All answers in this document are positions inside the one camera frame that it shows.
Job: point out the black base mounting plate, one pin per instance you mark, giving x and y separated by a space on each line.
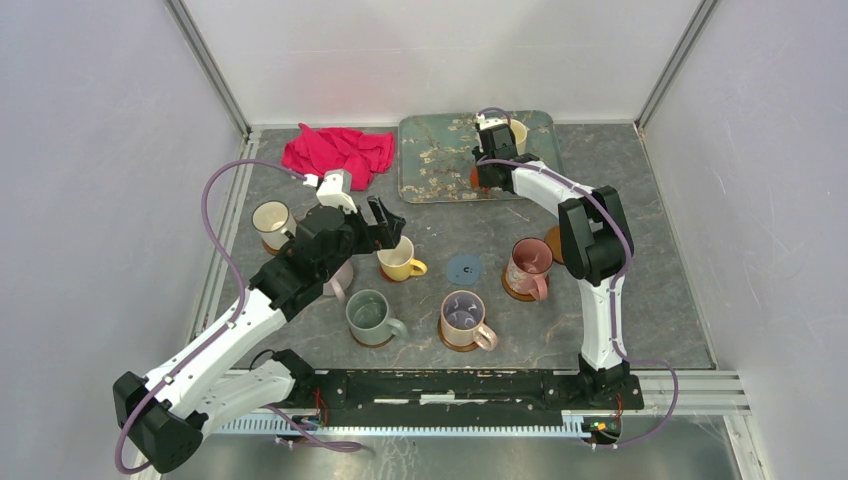
457 398

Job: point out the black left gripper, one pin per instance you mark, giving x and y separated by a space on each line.
377 236

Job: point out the pink floral patterned mug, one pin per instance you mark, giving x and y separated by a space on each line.
527 271

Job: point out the cream yellow mug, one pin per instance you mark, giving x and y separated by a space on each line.
519 134

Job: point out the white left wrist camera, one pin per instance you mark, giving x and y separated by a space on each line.
334 191

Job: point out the white mug black handle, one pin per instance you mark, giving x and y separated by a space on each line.
273 220

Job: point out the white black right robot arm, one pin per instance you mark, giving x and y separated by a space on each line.
595 241

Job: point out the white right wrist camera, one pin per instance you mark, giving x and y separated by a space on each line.
484 122

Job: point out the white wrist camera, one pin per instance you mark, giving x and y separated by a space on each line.
484 122
334 191

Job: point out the crumpled red cloth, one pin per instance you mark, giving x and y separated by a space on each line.
318 151

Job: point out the glossy wooden ridged coaster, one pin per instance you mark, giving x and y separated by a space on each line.
373 346

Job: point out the green floral serving tray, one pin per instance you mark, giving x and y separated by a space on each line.
435 155

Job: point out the lilac ceramic mug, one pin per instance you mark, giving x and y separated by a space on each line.
336 286

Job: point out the white toothed cable rail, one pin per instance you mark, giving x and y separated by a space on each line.
271 424

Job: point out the beige pink tall mug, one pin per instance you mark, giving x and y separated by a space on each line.
463 319

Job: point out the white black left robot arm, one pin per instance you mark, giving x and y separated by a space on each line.
165 415

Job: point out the grey-green ceramic mug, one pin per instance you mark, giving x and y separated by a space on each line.
370 318

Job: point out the yellow ceramic mug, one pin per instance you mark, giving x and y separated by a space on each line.
400 263

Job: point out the brown wooden coaster far left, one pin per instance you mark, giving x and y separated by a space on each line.
273 247

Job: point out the blue round coaster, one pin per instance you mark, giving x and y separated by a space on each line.
464 269

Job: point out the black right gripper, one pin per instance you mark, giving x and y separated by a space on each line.
483 181

